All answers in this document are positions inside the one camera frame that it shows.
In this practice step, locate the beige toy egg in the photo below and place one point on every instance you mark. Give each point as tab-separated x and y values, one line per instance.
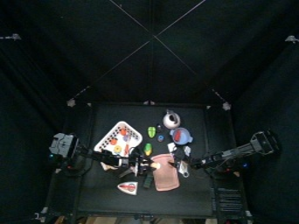
155	165

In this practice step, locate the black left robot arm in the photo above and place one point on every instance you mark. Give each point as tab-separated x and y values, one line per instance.
98	156

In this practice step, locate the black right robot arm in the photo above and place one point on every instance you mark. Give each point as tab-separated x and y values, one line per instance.
234	151

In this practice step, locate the white eggshell piece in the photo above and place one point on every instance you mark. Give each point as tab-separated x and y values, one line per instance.
187	150
171	146

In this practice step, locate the grey white toy utensil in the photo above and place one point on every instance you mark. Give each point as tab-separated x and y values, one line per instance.
184	170

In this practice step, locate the black rectangular toy block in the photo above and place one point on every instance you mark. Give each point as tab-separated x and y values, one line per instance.
147	180

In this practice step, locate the pink cutting board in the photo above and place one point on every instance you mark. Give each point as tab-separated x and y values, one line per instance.
166	175

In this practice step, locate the green yellow toy corn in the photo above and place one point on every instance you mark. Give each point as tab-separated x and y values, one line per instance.
147	149

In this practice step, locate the red toy carrot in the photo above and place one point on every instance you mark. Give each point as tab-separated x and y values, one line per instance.
126	149

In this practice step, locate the yellow round toy food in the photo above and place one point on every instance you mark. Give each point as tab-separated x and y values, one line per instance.
118	149

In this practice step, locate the blue toy bowl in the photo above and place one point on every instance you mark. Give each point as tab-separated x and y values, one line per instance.
183	136

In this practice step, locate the red toy food piece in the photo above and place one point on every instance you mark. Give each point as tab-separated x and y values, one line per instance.
178	135

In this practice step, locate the beige toy bread piece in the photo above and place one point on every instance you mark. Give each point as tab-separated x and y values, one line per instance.
107	166

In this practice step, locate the small blue toy piece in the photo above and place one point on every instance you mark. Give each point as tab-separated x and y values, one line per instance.
160	138

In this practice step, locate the white red toy pizza slice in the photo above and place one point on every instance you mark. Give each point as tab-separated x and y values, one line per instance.
128	187

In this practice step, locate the purple toy food piece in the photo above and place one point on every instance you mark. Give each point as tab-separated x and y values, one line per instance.
126	138

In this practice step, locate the orange round toy food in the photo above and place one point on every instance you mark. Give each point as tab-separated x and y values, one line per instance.
114	142

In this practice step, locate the white perforated basket tray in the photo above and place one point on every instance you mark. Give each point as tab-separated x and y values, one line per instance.
116	137

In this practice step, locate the small dark toy piece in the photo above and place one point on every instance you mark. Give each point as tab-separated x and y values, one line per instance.
159	127

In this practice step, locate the orange toy food piece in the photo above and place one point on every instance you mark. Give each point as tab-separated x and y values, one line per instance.
123	131

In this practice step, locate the white text label sticker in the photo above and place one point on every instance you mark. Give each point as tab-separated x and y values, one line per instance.
230	201

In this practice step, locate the grey frame corner bracket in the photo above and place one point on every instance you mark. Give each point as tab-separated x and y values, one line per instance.
14	37
291	38
148	102
71	102
226	106

